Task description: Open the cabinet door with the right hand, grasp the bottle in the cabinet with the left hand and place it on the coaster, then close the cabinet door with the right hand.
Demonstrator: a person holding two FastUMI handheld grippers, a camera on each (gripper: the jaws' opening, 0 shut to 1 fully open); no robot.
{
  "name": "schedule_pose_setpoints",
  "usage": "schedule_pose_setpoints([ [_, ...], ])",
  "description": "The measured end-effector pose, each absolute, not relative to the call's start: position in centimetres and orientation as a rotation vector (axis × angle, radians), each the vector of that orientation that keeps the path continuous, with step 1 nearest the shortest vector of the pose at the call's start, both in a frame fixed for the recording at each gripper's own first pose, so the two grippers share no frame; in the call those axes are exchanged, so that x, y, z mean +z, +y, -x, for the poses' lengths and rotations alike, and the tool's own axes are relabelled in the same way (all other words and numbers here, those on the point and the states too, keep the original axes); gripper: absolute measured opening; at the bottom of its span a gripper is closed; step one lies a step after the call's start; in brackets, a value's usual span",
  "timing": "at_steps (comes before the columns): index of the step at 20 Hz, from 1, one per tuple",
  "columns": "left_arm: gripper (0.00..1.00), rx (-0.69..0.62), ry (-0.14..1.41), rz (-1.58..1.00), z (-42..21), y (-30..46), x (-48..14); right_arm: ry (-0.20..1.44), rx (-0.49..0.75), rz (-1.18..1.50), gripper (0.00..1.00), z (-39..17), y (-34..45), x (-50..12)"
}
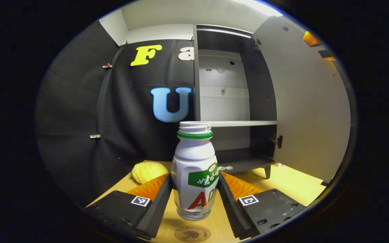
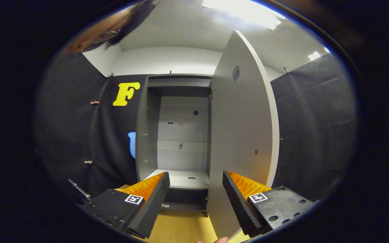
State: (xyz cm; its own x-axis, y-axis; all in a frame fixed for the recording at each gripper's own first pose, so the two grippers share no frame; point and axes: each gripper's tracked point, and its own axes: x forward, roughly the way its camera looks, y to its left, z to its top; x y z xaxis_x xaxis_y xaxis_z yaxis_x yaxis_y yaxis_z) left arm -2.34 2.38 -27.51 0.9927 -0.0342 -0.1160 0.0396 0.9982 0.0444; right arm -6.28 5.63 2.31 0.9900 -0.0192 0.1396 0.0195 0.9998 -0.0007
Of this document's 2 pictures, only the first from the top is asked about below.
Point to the long ceiling light panel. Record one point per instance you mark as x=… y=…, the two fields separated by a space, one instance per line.
x=262 y=6

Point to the white bottle green label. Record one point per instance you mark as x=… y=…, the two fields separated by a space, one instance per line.
x=194 y=158

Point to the pink cloth clip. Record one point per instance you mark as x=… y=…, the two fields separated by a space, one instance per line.
x=107 y=66

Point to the black door hinge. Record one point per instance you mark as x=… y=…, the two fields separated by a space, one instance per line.
x=278 y=141
x=257 y=44

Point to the black cloth clip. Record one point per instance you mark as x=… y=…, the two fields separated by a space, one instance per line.
x=124 y=44

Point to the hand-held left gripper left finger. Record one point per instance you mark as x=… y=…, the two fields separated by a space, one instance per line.
x=155 y=209

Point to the silver cloth clip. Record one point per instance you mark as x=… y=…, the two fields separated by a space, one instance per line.
x=95 y=136

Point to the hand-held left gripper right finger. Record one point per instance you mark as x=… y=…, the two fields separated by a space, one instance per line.
x=231 y=209

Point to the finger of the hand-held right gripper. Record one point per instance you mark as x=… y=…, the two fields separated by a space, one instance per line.
x=325 y=54
x=311 y=38

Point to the black backdrop cloth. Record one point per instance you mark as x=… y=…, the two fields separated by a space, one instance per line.
x=73 y=111

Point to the beige cabinet door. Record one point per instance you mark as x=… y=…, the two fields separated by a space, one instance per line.
x=309 y=118

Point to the dark grey cabinet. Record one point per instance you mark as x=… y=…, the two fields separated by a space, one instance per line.
x=262 y=101

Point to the white cabinet shelf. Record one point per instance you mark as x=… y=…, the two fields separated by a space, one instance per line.
x=241 y=123

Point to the round wooden coaster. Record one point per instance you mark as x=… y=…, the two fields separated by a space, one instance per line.
x=192 y=234

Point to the yellow bumpy toy fruit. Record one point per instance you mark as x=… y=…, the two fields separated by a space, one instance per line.
x=147 y=171

